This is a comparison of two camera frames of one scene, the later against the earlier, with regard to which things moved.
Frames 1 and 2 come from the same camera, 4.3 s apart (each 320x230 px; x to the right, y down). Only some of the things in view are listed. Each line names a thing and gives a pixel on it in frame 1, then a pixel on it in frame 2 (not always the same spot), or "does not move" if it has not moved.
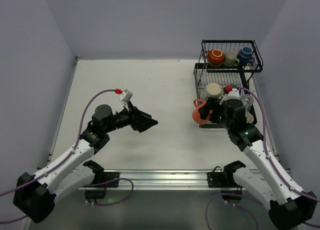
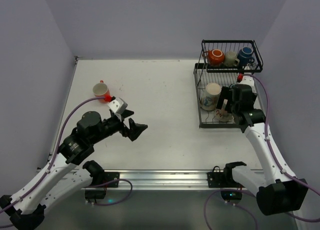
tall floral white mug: x=213 y=90 does not move
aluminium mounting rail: x=168 y=180 does not move
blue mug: x=244 y=56 does not move
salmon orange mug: x=196 y=116 to x=100 y=89
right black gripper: x=210 y=111 to x=223 y=103
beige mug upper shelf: x=230 y=59 does not move
